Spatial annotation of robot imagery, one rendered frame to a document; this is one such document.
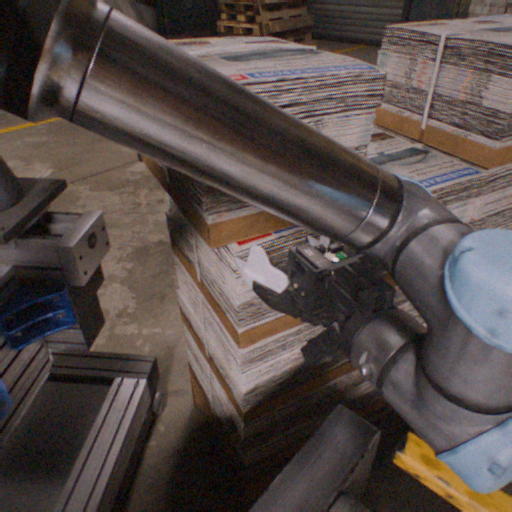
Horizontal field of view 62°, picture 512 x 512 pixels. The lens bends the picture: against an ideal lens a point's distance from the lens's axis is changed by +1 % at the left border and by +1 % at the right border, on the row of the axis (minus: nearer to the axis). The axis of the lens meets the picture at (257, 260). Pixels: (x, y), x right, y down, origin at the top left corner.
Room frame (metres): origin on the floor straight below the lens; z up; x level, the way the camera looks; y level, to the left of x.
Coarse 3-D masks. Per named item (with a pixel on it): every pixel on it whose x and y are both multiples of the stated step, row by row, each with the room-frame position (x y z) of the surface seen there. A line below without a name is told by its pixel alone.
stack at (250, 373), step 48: (384, 144) 0.98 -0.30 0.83; (432, 192) 0.73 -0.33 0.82; (480, 192) 0.81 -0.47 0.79; (192, 240) 0.72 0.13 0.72; (288, 240) 0.57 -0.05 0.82; (192, 288) 0.75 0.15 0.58; (240, 288) 0.54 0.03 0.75; (288, 288) 0.58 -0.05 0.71; (288, 336) 0.58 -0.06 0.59; (192, 384) 0.85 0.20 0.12; (240, 384) 0.54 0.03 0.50; (288, 384) 0.59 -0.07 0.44; (336, 384) 0.66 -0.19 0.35; (240, 432) 0.55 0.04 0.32; (288, 432) 0.60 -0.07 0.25; (240, 480) 0.55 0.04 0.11
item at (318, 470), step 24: (336, 408) 0.27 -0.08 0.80; (336, 432) 0.24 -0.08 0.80; (360, 432) 0.24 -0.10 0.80; (312, 456) 0.22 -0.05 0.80; (336, 456) 0.22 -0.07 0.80; (360, 456) 0.22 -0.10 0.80; (288, 480) 0.20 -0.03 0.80; (312, 480) 0.20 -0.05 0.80; (336, 480) 0.20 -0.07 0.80; (360, 480) 0.23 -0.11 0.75; (264, 504) 0.18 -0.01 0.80; (288, 504) 0.18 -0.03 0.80; (312, 504) 0.18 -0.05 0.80
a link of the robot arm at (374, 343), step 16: (368, 320) 0.30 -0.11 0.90; (384, 320) 0.29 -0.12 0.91; (400, 320) 0.29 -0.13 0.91; (416, 320) 0.29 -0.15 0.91; (368, 336) 0.28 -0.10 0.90; (384, 336) 0.27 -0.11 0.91; (400, 336) 0.27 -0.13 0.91; (416, 336) 0.27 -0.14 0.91; (352, 352) 0.28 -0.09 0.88; (368, 352) 0.27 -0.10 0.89; (384, 352) 0.26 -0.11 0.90; (368, 368) 0.26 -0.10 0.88
